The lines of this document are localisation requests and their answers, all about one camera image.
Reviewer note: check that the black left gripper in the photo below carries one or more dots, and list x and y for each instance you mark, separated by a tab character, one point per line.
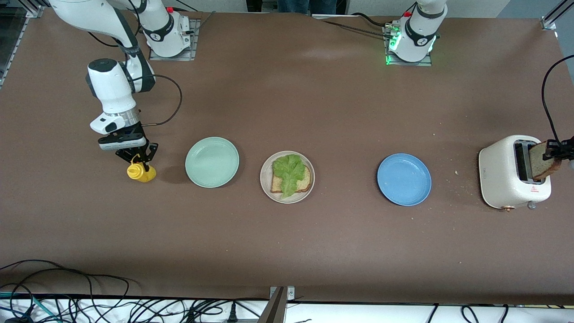
566	150

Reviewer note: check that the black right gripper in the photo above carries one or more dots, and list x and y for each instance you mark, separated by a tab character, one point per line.
133	131

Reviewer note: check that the toasted bread slice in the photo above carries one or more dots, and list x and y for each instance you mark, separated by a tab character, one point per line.
540	163
302	184

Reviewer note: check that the yellow mustard squeeze bottle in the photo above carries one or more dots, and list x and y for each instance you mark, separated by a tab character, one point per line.
143	175

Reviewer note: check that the green lettuce leaf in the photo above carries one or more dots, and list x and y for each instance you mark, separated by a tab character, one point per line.
289	172

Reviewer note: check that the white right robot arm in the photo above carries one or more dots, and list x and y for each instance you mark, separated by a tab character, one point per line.
107	85

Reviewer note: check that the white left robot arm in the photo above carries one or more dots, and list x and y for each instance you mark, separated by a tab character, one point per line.
419	31

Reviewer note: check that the pale green plate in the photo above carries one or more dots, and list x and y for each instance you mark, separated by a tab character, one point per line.
210	162

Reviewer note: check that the beige plate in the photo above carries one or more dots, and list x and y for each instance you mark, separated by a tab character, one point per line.
266	179

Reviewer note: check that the blue plate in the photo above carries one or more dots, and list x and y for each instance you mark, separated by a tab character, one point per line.
403	179

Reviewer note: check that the white toaster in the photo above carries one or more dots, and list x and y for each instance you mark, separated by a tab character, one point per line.
497	175

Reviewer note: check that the black power plug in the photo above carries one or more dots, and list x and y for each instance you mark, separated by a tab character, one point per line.
232	314

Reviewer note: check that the aluminium profile bar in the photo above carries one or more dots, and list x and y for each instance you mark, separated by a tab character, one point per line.
276	309

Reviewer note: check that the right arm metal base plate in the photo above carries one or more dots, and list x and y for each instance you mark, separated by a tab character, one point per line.
196	45

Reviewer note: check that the aluminium frame corner bracket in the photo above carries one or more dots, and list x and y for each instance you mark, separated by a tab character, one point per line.
549	21

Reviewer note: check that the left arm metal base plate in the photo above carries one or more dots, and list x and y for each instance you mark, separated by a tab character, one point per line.
406	63

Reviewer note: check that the aluminium frame rack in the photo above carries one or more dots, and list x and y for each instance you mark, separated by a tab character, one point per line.
35	11

